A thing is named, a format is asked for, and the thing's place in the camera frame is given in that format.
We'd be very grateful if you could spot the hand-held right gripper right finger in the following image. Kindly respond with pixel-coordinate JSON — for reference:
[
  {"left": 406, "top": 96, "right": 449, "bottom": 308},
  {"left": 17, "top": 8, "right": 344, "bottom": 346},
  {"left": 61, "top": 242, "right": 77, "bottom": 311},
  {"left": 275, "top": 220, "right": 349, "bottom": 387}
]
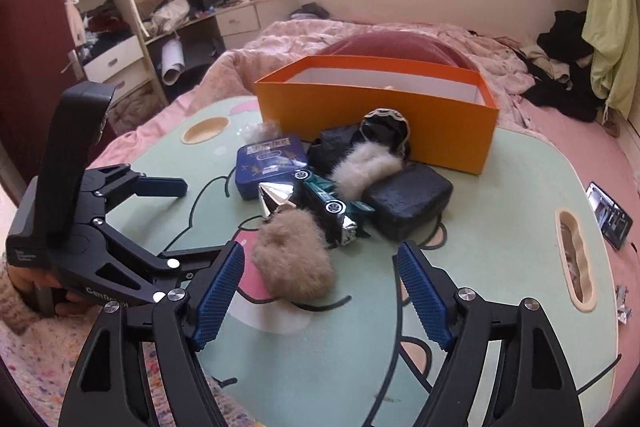
[{"left": 395, "top": 241, "right": 585, "bottom": 427}]

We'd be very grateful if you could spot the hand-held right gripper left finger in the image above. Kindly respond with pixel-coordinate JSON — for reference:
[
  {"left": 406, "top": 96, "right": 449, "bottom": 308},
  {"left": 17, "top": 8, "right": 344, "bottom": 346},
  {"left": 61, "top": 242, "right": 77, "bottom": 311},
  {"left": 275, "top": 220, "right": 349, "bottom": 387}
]
[{"left": 59, "top": 241, "right": 247, "bottom": 427}]

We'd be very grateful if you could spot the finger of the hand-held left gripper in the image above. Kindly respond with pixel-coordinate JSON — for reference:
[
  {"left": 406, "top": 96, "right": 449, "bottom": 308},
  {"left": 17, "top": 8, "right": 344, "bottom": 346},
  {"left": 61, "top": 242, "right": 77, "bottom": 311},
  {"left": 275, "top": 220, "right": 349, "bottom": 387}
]
[
  {"left": 84, "top": 164, "right": 189, "bottom": 214},
  {"left": 92, "top": 217, "right": 224, "bottom": 291}
]

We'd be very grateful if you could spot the beige fur pompom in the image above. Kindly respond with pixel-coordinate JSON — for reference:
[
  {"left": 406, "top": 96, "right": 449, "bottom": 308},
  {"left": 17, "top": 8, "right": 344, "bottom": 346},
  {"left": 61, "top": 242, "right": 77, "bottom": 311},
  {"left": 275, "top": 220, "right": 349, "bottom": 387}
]
[{"left": 250, "top": 207, "right": 337, "bottom": 303}]

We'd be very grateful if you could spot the green toy car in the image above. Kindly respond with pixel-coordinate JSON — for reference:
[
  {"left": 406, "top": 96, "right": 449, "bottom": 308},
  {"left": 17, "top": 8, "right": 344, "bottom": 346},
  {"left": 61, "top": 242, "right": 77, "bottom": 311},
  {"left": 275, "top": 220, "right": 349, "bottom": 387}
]
[{"left": 292, "top": 170, "right": 376, "bottom": 248}]

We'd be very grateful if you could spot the orange cardboard box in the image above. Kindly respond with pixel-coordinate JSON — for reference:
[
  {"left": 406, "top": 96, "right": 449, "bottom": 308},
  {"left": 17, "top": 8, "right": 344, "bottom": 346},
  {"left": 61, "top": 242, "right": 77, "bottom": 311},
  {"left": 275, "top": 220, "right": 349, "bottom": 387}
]
[{"left": 253, "top": 55, "right": 500, "bottom": 176}]

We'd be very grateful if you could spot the green cartoon desktop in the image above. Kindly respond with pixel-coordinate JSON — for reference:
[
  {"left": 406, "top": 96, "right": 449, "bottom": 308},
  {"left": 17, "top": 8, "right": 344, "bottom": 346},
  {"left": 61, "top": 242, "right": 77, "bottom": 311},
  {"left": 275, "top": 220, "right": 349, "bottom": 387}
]
[{"left": 87, "top": 96, "right": 621, "bottom": 427}]

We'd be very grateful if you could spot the person's left hand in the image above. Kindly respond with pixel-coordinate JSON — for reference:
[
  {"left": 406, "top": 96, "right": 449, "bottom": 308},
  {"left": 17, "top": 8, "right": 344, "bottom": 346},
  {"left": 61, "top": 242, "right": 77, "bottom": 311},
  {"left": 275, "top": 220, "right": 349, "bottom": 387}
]
[{"left": 7, "top": 267, "right": 108, "bottom": 319}]

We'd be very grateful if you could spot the black textured case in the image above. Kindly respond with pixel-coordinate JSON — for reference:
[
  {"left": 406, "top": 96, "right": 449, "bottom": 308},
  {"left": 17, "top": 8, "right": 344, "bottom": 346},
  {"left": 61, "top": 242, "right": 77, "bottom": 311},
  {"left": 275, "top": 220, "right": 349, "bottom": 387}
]
[{"left": 361, "top": 163, "right": 454, "bottom": 242}]

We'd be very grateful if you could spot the shiny silver faceted object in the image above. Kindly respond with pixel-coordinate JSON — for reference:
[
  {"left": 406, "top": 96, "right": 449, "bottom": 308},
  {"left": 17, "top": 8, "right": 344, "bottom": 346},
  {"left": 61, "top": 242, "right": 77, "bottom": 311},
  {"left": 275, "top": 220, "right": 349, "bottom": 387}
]
[{"left": 257, "top": 181, "right": 301, "bottom": 224}]

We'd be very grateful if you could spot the blue tin box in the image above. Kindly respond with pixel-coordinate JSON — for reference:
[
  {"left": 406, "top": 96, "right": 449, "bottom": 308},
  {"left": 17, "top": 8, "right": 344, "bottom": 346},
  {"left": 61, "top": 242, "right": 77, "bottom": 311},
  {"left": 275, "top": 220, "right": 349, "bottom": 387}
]
[{"left": 235, "top": 134, "right": 308, "bottom": 201}]

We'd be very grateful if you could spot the dark red door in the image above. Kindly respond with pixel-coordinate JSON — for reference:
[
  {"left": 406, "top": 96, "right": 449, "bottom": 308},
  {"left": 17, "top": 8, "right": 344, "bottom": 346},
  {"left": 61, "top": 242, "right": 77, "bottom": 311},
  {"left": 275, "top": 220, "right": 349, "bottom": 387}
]
[{"left": 0, "top": 0, "right": 83, "bottom": 192}]

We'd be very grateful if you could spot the clear plastic bag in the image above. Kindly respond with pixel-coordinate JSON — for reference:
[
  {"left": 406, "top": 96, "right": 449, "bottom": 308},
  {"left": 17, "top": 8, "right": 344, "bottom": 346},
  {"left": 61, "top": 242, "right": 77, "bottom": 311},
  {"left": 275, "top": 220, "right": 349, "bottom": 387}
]
[{"left": 243, "top": 119, "right": 282, "bottom": 142}]

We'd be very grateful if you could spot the rolled white paper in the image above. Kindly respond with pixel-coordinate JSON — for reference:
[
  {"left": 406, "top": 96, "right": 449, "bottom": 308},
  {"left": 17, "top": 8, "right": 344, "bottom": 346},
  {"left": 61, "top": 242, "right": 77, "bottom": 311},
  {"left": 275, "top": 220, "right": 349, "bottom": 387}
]
[{"left": 160, "top": 38, "right": 186, "bottom": 85}]

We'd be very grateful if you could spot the white fur pompom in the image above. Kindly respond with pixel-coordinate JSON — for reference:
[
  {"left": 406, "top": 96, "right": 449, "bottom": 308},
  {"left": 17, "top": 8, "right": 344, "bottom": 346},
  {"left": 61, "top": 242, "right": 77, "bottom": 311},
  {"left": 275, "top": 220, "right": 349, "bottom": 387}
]
[{"left": 330, "top": 144, "right": 403, "bottom": 198}]

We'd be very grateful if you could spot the black lace-trimmed bag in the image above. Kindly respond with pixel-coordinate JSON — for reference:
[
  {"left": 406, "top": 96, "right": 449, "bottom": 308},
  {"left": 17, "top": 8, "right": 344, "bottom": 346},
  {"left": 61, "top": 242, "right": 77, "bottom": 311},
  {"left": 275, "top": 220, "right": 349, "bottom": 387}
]
[{"left": 307, "top": 107, "right": 413, "bottom": 172}]

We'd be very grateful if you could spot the white shelf unit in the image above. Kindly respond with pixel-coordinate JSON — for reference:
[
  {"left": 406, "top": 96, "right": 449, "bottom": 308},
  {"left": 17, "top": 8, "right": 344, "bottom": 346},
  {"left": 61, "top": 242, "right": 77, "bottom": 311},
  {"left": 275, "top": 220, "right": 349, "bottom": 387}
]
[{"left": 57, "top": 0, "right": 201, "bottom": 108}]

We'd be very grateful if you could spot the white drawer cabinet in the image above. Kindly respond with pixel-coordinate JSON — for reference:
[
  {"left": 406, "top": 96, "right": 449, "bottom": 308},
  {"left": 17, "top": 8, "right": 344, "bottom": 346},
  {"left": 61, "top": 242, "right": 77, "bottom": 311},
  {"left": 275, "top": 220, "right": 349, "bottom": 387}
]
[{"left": 215, "top": 2, "right": 263, "bottom": 50}]

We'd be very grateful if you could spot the speckled knit sweater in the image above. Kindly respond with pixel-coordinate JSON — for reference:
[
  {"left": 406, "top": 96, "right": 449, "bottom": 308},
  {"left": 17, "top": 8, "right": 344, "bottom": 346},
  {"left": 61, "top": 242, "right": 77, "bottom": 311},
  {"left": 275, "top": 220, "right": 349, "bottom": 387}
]
[{"left": 0, "top": 287, "right": 261, "bottom": 427}]

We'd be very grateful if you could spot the small silver clip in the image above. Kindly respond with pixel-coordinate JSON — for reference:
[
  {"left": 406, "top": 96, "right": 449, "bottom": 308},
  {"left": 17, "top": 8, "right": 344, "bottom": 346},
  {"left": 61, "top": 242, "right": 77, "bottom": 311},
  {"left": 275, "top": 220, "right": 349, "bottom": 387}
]
[{"left": 615, "top": 284, "right": 632, "bottom": 325}]

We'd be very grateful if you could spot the smartphone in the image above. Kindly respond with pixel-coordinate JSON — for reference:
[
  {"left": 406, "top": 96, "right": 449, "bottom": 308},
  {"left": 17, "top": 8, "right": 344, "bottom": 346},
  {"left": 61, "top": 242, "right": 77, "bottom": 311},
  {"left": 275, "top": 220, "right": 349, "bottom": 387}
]
[{"left": 585, "top": 181, "right": 633, "bottom": 250}]

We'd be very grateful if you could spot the pink floral quilt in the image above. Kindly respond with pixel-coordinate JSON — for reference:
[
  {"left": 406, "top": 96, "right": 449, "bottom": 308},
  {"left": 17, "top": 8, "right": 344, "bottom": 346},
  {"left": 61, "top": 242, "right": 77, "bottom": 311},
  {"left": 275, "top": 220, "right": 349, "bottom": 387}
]
[{"left": 220, "top": 19, "right": 536, "bottom": 108}]

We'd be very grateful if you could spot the dark clothing on bed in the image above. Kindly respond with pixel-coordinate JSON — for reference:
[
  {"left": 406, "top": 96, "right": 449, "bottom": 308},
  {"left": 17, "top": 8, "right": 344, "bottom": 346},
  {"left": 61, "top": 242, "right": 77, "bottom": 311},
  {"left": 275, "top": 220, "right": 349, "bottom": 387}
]
[{"left": 290, "top": 2, "right": 331, "bottom": 20}]

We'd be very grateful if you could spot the red pillow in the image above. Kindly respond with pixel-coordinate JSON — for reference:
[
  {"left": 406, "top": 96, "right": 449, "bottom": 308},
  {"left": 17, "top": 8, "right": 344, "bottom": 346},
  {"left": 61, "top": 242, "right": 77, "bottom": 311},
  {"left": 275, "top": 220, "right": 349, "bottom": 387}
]
[{"left": 312, "top": 32, "right": 476, "bottom": 70}]

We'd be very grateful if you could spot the pile of dark clothes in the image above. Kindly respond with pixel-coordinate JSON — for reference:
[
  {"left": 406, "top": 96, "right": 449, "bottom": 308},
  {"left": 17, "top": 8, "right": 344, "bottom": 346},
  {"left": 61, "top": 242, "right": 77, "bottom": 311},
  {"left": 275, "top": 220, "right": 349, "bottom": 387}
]
[{"left": 520, "top": 9, "right": 608, "bottom": 122}]

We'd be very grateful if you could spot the green hanging garment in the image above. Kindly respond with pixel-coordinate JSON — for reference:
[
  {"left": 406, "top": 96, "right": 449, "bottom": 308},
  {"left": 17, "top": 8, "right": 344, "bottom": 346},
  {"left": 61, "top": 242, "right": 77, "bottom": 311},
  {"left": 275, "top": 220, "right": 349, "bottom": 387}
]
[{"left": 580, "top": 0, "right": 640, "bottom": 128}]

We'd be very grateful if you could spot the black cable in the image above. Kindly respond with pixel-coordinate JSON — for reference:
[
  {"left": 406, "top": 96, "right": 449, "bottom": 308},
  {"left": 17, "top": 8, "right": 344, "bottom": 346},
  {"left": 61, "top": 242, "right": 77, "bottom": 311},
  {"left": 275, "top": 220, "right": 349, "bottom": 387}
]
[{"left": 575, "top": 352, "right": 623, "bottom": 395}]

